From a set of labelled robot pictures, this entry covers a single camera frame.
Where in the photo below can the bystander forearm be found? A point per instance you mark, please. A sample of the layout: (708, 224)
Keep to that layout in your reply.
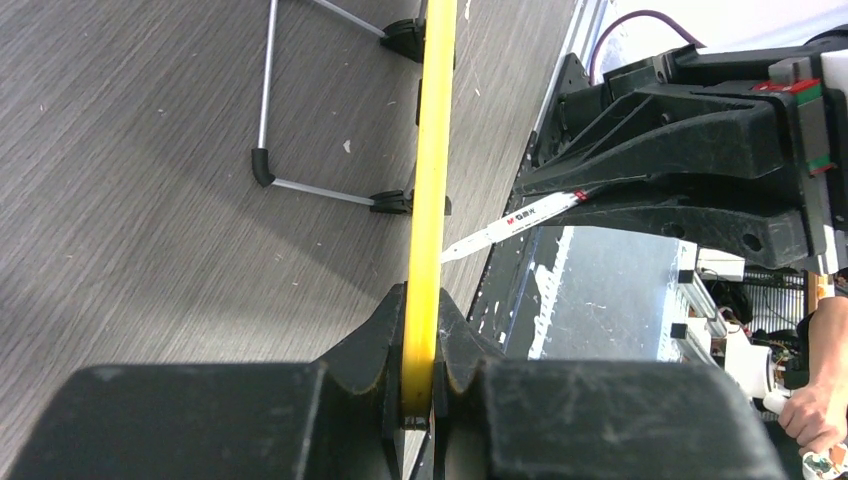
(827, 338)

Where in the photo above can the bystander bare hand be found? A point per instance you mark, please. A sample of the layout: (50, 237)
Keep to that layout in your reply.
(816, 417)

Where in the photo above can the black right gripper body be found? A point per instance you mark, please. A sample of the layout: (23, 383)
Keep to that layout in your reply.
(815, 76)

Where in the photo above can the silver wire whiteboard stand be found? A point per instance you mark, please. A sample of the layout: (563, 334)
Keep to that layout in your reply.
(335, 107)

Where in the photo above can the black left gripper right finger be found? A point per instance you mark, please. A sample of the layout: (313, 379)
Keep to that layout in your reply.
(506, 418)

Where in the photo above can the yellow framed whiteboard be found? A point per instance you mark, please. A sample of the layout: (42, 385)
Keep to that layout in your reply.
(426, 236)

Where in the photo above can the black whiteboard stand clip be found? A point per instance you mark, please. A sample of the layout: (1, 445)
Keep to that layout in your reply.
(406, 38)

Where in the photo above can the aluminium frame rail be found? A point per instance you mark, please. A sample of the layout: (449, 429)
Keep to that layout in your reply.
(700, 326)

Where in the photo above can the white blue whiteboard marker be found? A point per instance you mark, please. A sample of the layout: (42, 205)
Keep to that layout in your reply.
(522, 219)

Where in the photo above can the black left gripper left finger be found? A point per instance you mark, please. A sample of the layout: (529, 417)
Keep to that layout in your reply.
(336, 417)

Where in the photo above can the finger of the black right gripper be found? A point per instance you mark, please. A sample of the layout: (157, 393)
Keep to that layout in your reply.
(768, 233)
(655, 132)

